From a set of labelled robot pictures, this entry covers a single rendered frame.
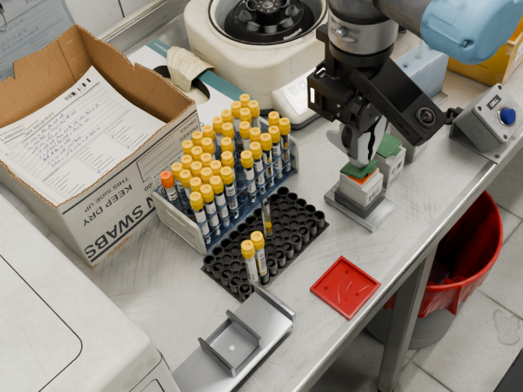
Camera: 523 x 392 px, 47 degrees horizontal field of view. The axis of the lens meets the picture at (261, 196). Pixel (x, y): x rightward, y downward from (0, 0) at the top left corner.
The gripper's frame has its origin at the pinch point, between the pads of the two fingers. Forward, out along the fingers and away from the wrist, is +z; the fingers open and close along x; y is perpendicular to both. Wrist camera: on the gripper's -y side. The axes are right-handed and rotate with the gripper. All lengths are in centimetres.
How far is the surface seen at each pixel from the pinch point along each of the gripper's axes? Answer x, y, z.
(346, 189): 2.0, 1.5, 5.2
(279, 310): 21.8, -3.5, 5.9
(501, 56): -33.2, -1.9, 3.4
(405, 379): -15, -9, 98
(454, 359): -28, -16, 98
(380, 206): -0.8, -2.5, 8.8
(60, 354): 44.0, -2.3, -19.8
